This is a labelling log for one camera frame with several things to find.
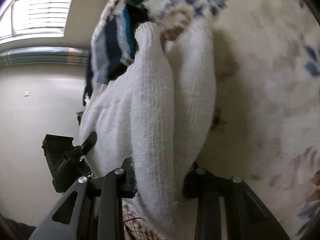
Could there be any white knitted sweater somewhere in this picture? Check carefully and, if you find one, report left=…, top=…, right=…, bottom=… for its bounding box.
left=79, top=18, right=216, bottom=239

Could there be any floral fleece bed blanket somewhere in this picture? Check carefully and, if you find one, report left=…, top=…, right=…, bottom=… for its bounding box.
left=92, top=0, right=319, bottom=239

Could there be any teal curtain left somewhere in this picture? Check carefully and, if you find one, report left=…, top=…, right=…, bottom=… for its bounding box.
left=1, top=46, right=89, bottom=68

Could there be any navy striped folded garment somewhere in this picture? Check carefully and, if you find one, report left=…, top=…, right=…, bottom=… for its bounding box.
left=82, top=4, right=149, bottom=106

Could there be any window with metal bars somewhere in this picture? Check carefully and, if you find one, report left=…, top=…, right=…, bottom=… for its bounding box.
left=1, top=0, right=72, bottom=44

